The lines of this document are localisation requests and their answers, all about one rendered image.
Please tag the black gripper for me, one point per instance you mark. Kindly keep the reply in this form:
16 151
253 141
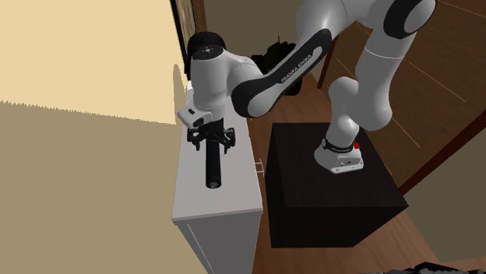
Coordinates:
212 131

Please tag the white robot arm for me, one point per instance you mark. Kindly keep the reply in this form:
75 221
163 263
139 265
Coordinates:
364 95

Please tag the black cylinder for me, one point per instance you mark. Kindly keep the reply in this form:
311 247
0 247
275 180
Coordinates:
213 169

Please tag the white chest of drawers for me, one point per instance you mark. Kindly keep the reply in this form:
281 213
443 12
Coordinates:
224 201

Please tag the black bulky object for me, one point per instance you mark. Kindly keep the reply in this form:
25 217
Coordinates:
277 57

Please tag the dark robot stand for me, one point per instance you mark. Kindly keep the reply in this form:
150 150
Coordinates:
319 205

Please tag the dark framed wall picture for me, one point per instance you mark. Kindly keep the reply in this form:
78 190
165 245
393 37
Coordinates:
183 26

